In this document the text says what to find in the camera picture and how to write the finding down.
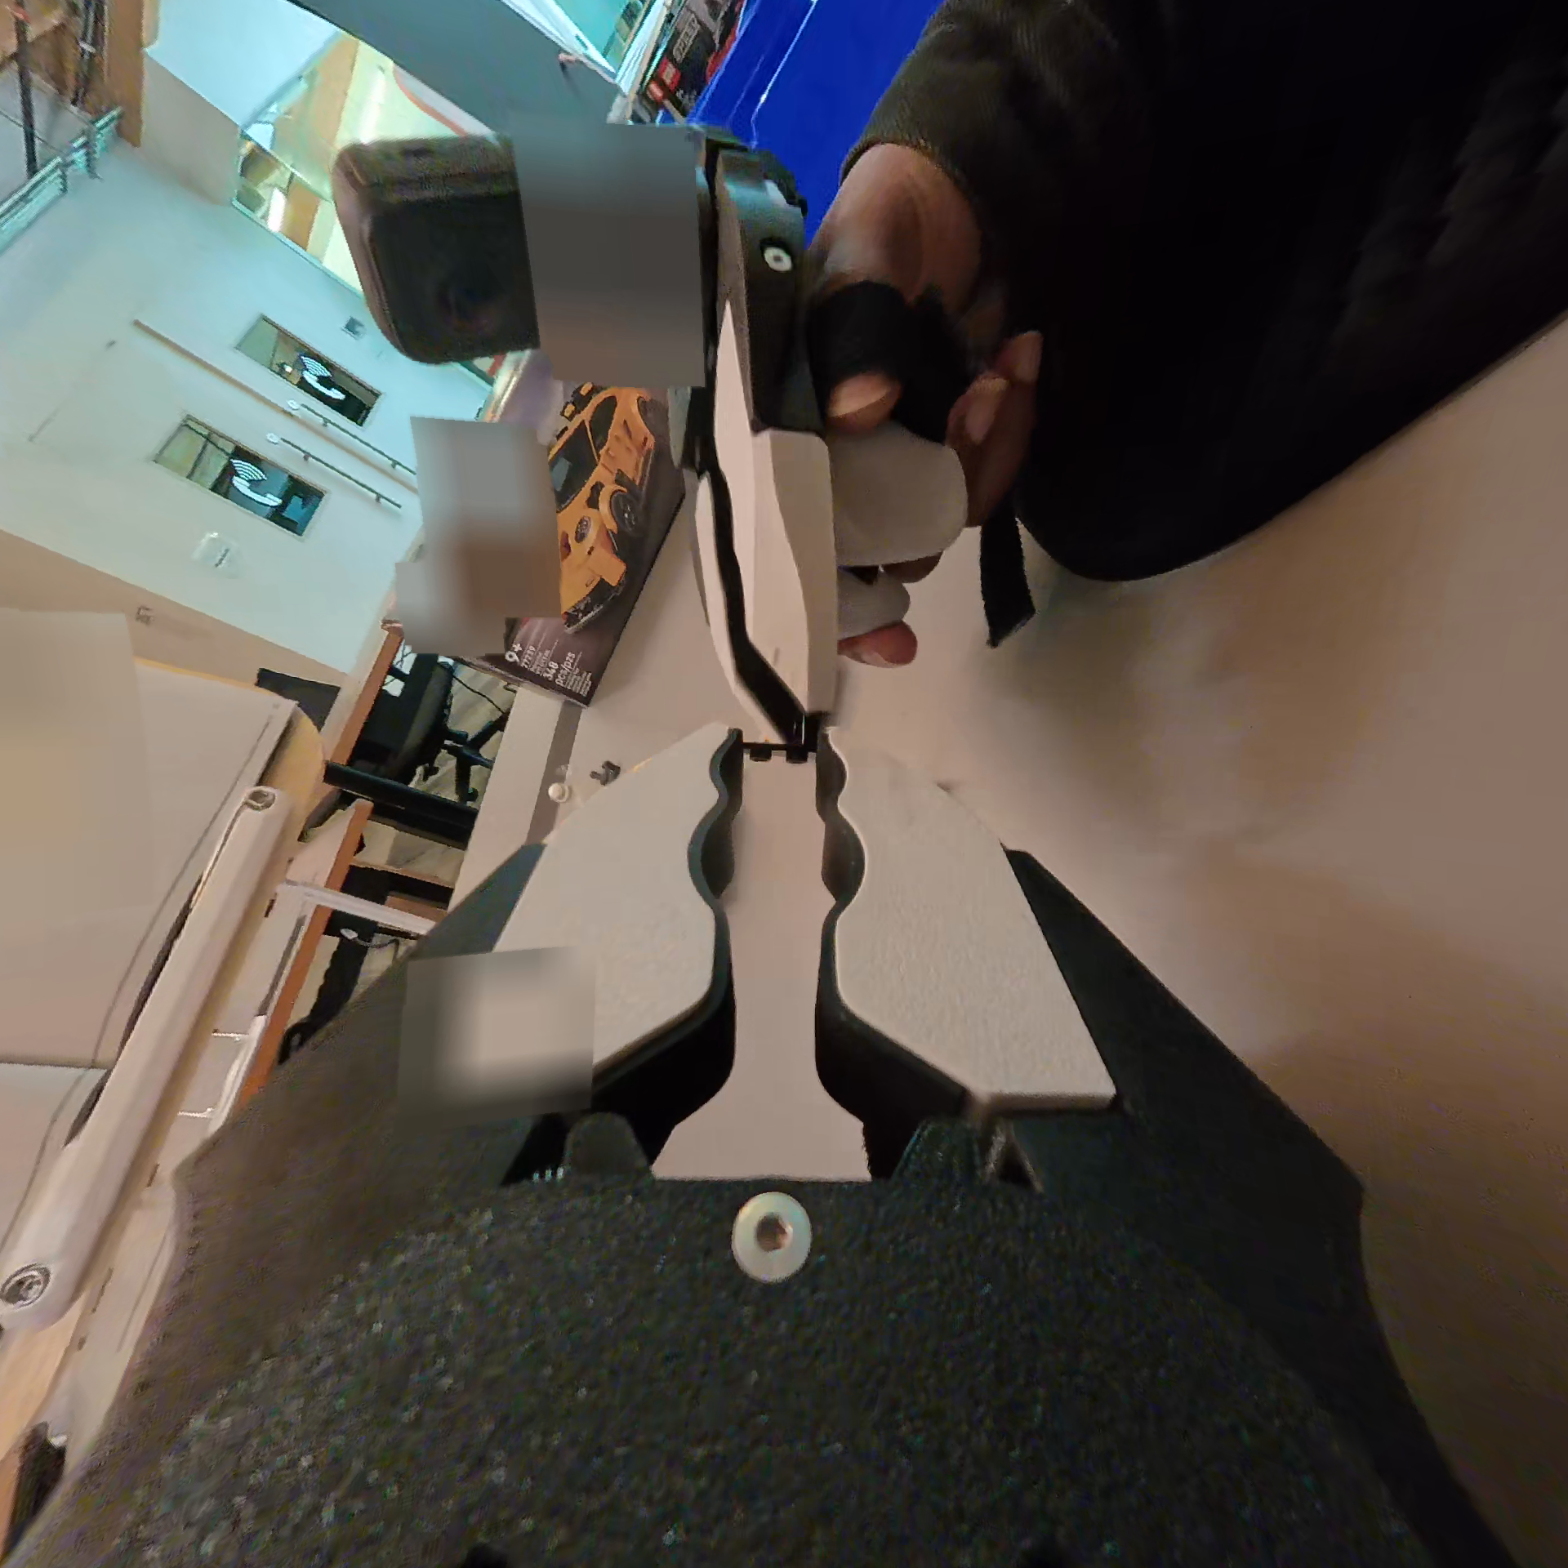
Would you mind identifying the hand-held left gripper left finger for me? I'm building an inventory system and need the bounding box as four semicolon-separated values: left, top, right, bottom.
491;722;750;1073

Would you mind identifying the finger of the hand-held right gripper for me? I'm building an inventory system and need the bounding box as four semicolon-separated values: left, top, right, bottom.
714;306;850;722
692;478;788;726

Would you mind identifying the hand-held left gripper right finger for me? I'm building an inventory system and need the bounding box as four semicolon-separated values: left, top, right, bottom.
819;727;1120;1110

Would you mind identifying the grey desk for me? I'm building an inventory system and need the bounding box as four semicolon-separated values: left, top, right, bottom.
471;367;1568;1568

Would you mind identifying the person's right hand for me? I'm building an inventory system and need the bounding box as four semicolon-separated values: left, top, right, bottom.
803;141;1045;671

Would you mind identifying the yellow car toy box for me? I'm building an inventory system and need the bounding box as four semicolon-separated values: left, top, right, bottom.
506;380;689;708

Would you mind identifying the black office chair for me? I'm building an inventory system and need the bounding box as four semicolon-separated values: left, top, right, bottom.
325;653;511;849

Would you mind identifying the blue plastic bin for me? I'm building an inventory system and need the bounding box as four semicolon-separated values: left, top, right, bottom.
669;0;948;143

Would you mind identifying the dark toy box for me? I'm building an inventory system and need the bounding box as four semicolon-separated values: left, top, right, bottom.
636;0;750;119

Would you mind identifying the wooden table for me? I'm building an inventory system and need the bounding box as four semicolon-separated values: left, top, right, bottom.
243;622;495;1106

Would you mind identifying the phone sign door window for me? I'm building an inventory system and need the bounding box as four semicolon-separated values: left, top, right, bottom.
232;315;383;429
153;414;328;536

